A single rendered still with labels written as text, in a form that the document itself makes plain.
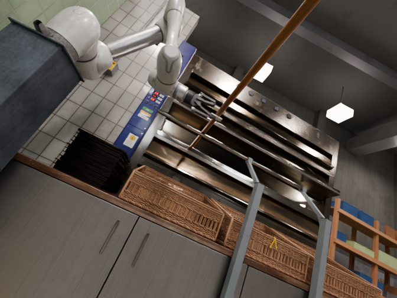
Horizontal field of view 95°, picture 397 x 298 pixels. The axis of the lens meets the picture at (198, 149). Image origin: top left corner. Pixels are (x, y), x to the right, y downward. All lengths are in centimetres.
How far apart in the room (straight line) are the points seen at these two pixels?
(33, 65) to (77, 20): 29
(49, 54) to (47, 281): 85
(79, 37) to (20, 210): 76
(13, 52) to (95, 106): 81
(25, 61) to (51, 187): 49
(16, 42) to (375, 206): 883
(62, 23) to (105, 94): 77
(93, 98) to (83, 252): 116
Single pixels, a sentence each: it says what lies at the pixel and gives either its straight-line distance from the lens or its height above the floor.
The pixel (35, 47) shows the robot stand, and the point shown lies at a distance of 98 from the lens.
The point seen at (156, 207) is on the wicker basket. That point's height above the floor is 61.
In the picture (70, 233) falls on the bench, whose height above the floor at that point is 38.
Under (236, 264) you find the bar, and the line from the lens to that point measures 103.
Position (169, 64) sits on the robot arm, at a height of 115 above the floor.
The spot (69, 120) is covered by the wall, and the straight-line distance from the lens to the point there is 169.
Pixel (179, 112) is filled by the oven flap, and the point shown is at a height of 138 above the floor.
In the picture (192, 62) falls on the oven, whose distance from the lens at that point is 203.
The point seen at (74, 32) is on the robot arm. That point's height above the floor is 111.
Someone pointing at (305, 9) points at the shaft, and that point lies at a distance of 63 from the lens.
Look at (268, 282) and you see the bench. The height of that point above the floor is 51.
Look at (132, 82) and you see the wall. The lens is 179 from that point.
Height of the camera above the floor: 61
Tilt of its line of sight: 21 degrees up
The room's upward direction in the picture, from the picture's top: 25 degrees clockwise
